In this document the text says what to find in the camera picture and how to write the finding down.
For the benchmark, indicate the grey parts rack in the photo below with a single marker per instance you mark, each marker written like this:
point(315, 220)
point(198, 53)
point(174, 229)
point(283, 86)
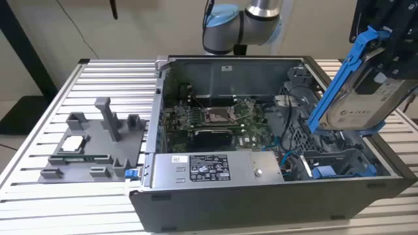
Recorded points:
point(98, 156)

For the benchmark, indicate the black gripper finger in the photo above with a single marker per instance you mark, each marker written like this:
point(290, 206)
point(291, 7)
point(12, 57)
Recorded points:
point(357, 22)
point(403, 49)

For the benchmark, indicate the black stand with base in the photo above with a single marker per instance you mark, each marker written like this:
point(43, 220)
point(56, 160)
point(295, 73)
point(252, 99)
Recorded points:
point(23, 61)

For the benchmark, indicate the blue case latch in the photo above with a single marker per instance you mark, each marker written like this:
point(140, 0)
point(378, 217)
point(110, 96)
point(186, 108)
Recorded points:
point(131, 174)

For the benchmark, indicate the black RAM slot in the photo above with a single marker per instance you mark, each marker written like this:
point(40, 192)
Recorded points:
point(212, 98)
point(212, 102)

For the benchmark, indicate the open grey PC case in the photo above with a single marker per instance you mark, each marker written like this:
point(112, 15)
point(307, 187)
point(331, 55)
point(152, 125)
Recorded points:
point(260, 208)

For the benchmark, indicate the green RAM stick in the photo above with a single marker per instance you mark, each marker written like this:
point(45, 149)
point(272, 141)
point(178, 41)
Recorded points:
point(88, 157)

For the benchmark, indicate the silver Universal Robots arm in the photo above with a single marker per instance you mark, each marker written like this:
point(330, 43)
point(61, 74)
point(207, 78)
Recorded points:
point(224, 31)

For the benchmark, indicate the grey metal disk bay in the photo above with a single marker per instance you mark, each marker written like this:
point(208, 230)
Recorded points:
point(295, 115)

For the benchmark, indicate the silver power supply unit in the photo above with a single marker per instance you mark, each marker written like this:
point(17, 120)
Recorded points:
point(228, 169)

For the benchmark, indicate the CPU socket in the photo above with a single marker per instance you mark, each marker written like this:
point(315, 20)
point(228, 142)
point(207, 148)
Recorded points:
point(218, 115)

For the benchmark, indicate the green motherboard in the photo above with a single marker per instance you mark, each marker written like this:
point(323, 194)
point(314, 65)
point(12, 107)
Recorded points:
point(252, 132)

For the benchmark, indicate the black table corner cap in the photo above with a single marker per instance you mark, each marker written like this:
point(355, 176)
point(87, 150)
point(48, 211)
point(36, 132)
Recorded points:
point(84, 60)

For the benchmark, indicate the silver CPU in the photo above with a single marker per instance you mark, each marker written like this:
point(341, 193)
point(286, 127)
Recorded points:
point(74, 144)

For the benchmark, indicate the black graphics card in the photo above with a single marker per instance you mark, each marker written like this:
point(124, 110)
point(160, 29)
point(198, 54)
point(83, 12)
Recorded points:
point(214, 139)

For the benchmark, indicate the hard disk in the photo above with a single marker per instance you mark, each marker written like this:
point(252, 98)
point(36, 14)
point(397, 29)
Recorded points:
point(330, 172)
point(355, 110)

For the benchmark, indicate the black hanging bar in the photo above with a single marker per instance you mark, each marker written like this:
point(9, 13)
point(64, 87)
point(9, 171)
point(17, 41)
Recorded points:
point(112, 9)

